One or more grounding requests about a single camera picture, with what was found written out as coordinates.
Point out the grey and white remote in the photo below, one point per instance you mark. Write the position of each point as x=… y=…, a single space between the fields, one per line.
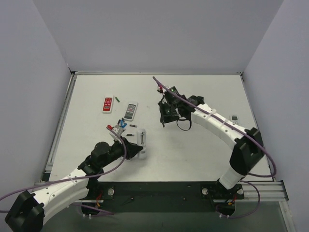
x=130 y=111

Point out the white remote back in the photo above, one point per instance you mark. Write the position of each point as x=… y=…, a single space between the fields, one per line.
x=141 y=141

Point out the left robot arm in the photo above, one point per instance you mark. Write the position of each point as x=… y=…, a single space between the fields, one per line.
x=31 y=210

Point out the aluminium table edge rail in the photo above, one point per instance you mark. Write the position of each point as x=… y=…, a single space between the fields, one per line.
x=52 y=152

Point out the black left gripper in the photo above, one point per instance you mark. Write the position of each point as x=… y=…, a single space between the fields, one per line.
x=127 y=150

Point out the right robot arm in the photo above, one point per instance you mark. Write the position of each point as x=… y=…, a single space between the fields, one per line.
x=245 y=144

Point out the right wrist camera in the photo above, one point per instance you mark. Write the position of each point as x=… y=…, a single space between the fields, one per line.
x=161 y=89

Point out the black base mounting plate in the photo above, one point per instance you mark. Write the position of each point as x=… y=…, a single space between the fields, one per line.
x=160 y=197

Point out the white air conditioner remote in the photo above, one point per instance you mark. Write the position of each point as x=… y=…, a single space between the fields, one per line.
x=234 y=119

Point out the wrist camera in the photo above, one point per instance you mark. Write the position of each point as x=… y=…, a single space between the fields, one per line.
x=161 y=89
x=115 y=130

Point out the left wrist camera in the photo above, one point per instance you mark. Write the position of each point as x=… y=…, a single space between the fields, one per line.
x=115 y=130

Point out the red and white remote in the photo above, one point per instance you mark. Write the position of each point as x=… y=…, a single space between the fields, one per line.
x=108 y=104

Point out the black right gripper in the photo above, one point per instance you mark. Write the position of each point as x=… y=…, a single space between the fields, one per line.
x=166 y=112

